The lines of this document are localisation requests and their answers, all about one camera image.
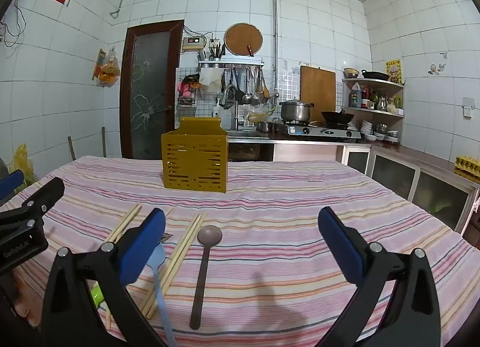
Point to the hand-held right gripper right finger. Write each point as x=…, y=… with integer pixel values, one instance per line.
x=341, y=249

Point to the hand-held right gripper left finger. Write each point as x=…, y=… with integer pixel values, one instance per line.
x=144, y=245

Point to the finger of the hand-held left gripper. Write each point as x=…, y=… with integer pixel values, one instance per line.
x=41, y=199
x=11, y=182

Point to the light blue fork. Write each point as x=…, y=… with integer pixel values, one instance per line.
x=159, y=275

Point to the yellow slotted utensil holder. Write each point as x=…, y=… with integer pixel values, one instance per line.
x=195, y=159

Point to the row of hanging kitchen utensils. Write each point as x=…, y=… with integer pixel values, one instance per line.
x=245, y=86

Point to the cup of dark utensils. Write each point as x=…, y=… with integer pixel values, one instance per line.
x=216, y=51

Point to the yellow plastic bag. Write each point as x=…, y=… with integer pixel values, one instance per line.
x=22, y=165

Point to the wooden stick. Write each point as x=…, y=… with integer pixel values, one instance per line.
x=71, y=148
x=104, y=142

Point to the pink striped tablecloth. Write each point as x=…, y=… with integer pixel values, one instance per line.
x=281, y=219

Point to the green plastic object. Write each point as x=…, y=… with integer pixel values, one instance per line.
x=96, y=294

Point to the kitchen counter cabinets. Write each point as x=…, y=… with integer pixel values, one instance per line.
x=412, y=174

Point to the steel gas stove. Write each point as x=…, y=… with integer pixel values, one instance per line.
x=318, y=131

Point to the stack of white bowls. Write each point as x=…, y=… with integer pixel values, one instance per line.
x=366, y=127

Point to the steel bowl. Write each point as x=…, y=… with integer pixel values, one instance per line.
x=381, y=128

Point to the black wok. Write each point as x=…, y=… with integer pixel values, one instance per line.
x=337, y=117

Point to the white corner shelf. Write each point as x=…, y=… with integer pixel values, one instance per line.
x=375, y=111

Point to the small steel pot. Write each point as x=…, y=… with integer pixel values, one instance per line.
x=264, y=126

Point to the steel pot with lid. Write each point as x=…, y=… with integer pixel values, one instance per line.
x=296, y=110

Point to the plastic bag of oranges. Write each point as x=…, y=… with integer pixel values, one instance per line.
x=108, y=69

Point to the steel sink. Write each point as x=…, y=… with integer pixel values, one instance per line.
x=247, y=136

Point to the yellow egg tray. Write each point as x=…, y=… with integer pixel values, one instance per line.
x=467, y=165

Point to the white soap bottle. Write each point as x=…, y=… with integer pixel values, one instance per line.
x=216, y=112

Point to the row of condiment bottles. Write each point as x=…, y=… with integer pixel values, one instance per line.
x=369, y=100

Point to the dark wooden glass door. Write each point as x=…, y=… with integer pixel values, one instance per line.
x=148, y=88

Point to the steel faucet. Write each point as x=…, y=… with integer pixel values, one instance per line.
x=236, y=114

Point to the rectangular wooden cutting board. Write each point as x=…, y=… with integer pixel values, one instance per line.
x=318, y=88

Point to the red hanging cloth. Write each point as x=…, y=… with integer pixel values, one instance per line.
x=187, y=86

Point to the black pan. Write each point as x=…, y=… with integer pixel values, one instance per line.
x=375, y=75

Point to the beige bowl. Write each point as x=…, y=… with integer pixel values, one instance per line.
x=351, y=72

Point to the white hanging cloth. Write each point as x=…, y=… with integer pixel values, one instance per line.
x=210, y=79

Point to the white control box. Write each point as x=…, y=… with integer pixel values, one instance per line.
x=193, y=43

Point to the round wooden board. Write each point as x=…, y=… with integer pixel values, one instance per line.
x=243, y=37

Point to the yellow wall poster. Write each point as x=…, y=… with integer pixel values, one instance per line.
x=393, y=71

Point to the white wall rack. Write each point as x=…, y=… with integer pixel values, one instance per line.
x=230, y=63

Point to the metal wall pipe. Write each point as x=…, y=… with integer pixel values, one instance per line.
x=275, y=32

